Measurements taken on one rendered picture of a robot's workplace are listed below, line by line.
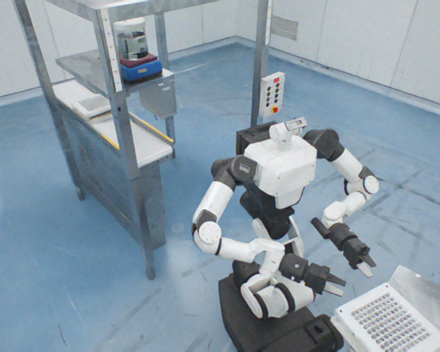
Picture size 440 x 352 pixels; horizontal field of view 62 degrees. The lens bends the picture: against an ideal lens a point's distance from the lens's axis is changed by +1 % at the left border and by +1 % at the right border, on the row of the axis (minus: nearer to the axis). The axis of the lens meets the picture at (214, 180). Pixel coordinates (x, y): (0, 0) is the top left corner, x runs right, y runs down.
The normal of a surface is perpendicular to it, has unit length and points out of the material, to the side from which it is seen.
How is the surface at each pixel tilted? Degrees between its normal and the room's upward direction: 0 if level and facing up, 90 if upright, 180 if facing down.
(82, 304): 0
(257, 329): 0
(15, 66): 90
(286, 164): 45
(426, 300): 0
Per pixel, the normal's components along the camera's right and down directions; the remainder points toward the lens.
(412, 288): -0.01, -0.79
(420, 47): -0.78, 0.39
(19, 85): 0.63, 0.47
